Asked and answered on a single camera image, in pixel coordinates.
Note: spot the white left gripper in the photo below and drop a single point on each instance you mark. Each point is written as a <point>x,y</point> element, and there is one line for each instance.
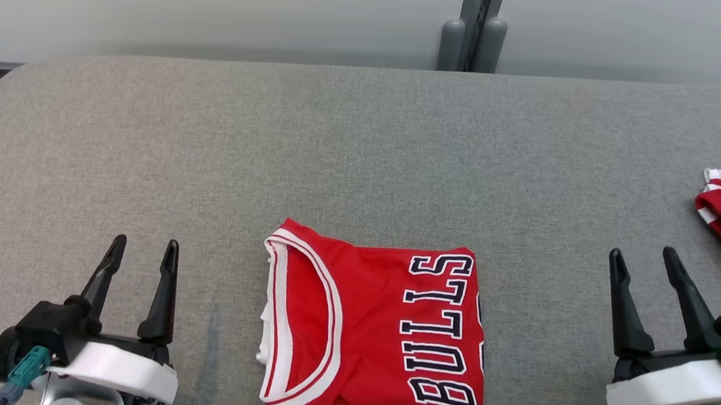
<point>122,367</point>

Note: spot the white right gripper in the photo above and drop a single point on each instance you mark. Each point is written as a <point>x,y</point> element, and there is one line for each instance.
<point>674,385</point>

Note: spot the red Bulls basketball jersey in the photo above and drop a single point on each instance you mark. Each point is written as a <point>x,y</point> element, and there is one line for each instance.
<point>376,332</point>

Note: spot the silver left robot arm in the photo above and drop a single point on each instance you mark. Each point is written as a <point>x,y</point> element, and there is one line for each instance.
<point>74,402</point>

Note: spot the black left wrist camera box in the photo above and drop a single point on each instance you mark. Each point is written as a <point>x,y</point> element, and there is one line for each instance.
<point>58,327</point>

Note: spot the teal left camera connector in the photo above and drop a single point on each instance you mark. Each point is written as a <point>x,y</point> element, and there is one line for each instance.
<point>29,369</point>

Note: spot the grey partition post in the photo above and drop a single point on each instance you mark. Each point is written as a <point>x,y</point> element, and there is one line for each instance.
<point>474,25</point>

